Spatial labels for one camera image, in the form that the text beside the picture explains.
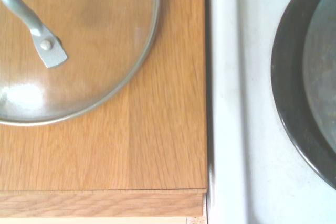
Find glass lid with metal handle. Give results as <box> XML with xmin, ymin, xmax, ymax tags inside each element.
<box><xmin>0</xmin><ymin>0</ymin><xmax>161</xmax><ymax>127</ymax></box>

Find large wooden cutting board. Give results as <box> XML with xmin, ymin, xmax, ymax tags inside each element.
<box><xmin>0</xmin><ymin>0</ymin><xmax>208</xmax><ymax>194</ymax></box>

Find white electric stove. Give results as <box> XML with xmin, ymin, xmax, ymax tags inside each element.
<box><xmin>206</xmin><ymin>0</ymin><xmax>336</xmax><ymax>224</ymax></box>

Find black burner drip pan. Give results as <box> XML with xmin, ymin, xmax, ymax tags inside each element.
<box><xmin>271</xmin><ymin>0</ymin><xmax>336</xmax><ymax>190</ymax></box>

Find dark grey saucepan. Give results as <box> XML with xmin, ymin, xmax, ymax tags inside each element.
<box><xmin>301</xmin><ymin>0</ymin><xmax>336</xmax><ymax>156</ymax></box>

